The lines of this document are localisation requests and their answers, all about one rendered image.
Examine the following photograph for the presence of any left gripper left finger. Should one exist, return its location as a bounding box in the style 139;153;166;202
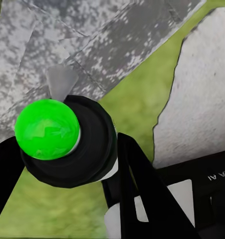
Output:
0;136;25;214

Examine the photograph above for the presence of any insectifuge atomizer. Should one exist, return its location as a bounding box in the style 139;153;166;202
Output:
15;65;118;188

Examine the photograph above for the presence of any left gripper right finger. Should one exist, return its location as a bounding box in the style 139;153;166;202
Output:
117;133;202;239

